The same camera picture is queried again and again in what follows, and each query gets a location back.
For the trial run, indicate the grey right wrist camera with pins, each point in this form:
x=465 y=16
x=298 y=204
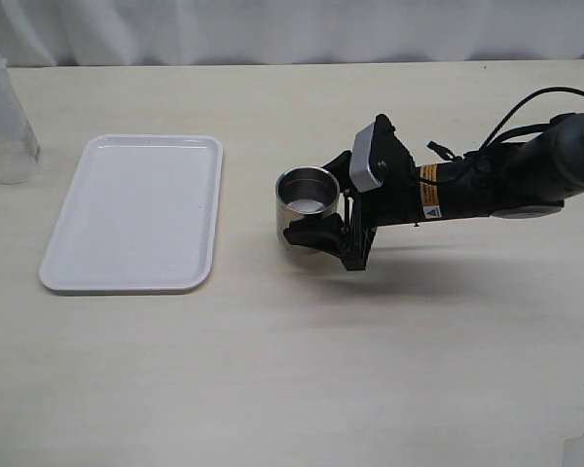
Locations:
x=363 y=173

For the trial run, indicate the stainless steel cup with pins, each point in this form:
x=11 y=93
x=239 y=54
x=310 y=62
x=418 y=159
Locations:
x=304 y=192

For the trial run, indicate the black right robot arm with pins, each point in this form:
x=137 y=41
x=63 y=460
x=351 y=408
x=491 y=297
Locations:
x=525 y=172

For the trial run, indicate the white curtain backdrop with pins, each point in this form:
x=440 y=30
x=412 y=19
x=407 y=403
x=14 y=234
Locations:
x=129 y=33

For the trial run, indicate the white plastic tray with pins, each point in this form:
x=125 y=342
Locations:
x=139 y=217

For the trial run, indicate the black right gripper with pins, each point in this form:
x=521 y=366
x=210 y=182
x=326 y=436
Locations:
x=390 y=204

